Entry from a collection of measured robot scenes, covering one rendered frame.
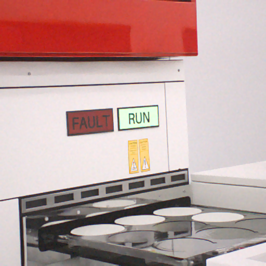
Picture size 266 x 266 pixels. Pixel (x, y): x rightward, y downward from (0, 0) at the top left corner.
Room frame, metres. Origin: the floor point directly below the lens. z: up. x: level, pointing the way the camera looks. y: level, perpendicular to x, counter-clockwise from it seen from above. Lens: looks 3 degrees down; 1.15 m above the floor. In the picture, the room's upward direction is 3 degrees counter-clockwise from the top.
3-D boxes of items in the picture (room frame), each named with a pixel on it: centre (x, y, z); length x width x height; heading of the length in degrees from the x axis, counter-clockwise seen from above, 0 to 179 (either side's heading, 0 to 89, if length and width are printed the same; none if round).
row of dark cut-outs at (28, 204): (1.39, 0.05, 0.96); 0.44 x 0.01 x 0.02; 133
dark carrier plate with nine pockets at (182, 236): (1.28, -0.08, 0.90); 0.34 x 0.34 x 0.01; 43
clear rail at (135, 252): (1.16, 0.05, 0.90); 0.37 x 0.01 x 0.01; 43
